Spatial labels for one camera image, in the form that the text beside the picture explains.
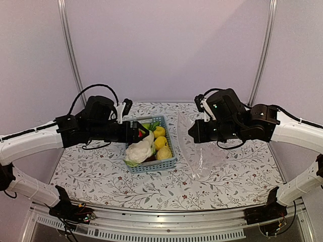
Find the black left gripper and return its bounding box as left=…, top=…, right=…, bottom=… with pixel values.
left=89, top=120, right=149, bottom=143

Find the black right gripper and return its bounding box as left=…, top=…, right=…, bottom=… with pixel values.
left=189, top=118, right=243, bottom=143

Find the white radish toy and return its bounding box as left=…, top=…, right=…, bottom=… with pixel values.
left=149, top=122, right=160, bottom=132

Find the clear zip top bag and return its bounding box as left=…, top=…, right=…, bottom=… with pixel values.
left=177, top=113, right=226, bottom=180

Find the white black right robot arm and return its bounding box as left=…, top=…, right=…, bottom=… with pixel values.
left=188, top=88, right=322, bottom=220

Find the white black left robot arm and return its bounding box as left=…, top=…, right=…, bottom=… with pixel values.
left=1, top=96, right=149, bottom=219

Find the yellow lemon toy top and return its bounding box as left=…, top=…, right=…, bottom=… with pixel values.
left=153, top=126, right=166, bottom=139

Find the yellow lemon toy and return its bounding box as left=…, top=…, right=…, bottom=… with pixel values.
left=153, top=126, right=166, bottom=139
left=154, top=136, right=169, bottom=150

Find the yellow lemon toy middle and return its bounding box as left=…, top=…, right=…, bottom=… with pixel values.
left=154, top=136, right=169, bottom=150

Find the blue plastic basket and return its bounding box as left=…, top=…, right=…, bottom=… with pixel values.
left=126, top=115, right=177, bottom=173

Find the pale yellow round toy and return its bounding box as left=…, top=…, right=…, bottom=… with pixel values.
left=156, top=146, right=173, bottom=160

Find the floral pattern table mat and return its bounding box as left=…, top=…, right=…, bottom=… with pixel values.
left=50, top=102, right=283, bottom=210

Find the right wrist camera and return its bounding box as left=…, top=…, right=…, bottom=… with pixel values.
left=194, top=94, right=216, bottom=122

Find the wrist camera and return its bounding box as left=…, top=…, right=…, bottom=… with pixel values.
left=116, top=98, right=133, bottom=124
left=194, top=94, right=216, bottom=122

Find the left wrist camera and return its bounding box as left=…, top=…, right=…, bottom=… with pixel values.
left=116, top=98, right=133, bottom=124

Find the front aluminium rail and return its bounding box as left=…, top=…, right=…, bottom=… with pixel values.
left=22, top=199, right=315, bottom=241

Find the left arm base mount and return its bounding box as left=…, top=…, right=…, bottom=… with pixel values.
left=49, top=201, right=96, bottom=224

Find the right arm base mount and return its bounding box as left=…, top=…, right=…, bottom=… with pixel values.
left=243, top=205, right=287, bottom=237

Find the right aluminium frame post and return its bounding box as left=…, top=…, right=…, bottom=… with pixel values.
left=248, top=0, right=278, bottom=106

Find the aluminium frame post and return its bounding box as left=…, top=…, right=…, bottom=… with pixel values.
left=248, top=0, right=278, bottom=106
left=57, top=0, right=83, bottom=93

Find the left aluminium frame post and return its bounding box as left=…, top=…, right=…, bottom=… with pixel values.
left=57, top=0, right=83, bottom=93

